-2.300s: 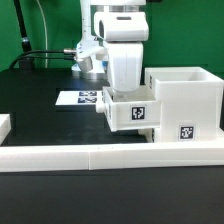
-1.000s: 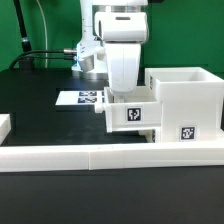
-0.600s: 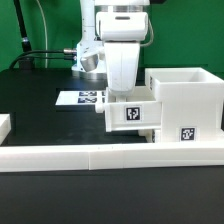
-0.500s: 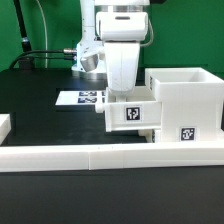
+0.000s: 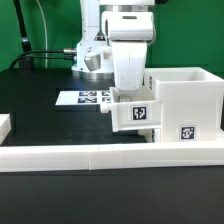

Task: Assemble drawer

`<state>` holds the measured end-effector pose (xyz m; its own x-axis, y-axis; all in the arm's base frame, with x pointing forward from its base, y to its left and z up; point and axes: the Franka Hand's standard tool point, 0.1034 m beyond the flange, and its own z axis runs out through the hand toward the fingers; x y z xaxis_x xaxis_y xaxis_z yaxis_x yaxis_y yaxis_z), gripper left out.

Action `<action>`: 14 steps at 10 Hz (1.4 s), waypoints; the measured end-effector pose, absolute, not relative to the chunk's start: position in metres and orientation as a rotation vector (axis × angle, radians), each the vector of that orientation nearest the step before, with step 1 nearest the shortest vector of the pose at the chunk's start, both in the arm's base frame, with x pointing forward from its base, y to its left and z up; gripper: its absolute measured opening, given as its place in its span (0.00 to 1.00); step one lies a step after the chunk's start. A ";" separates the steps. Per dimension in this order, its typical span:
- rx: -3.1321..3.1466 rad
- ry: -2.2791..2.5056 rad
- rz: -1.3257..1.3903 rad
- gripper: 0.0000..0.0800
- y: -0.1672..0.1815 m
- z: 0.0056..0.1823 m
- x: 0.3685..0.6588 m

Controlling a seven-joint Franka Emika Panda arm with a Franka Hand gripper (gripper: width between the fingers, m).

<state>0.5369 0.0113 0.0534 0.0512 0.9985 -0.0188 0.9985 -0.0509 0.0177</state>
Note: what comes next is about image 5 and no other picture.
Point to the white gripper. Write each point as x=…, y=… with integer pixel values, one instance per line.
x=129, y=63

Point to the white drawer cabinet frame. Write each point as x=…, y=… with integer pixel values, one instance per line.
x=192, y=102

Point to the white marker sheet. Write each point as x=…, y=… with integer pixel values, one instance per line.
x=89, y=97

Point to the white front drawer box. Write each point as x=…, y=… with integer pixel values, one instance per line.
x=151, y=135

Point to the black pole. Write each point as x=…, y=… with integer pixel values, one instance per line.
x=26, y=45

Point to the white drawer box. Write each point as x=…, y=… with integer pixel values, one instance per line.
x=140, y=112
x=151, y=135

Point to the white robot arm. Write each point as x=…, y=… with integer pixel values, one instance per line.
x=115, y=38

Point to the white U-shaped boundary fence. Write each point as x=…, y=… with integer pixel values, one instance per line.
x=109, y=156

